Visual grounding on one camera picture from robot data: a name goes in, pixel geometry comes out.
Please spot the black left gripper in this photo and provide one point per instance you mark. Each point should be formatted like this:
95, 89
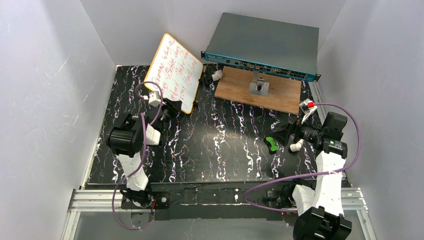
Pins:
173, 108

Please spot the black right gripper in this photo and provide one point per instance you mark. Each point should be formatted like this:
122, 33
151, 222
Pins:
292, 133

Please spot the green black whiteboard eraser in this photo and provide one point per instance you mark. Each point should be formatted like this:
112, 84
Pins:
272, 145

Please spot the yellow framed whiteboard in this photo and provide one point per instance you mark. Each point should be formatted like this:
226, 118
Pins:
177, 71

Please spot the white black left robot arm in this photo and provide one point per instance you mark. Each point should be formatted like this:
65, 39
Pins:
126, 139

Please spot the white pvc elbow far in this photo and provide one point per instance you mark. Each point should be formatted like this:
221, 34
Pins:
217, 75

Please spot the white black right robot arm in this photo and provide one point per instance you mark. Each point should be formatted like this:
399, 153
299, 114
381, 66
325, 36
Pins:
320, 211

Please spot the white pvc elbow near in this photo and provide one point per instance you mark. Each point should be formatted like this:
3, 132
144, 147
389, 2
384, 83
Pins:
295, 147

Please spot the brown wooden board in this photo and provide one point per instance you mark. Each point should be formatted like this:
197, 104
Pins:
283, 96

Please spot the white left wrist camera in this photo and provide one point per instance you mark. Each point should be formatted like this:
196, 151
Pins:
154, 98

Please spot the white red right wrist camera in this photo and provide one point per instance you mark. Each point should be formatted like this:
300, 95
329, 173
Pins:
308, 107

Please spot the silver metal bracket stand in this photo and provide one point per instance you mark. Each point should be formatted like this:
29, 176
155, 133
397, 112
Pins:
258, 85

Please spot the teal grey network switch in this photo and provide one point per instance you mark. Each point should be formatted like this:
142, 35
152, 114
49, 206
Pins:
271, 47

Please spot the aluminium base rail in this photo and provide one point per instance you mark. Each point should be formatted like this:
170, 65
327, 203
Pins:
100, 200

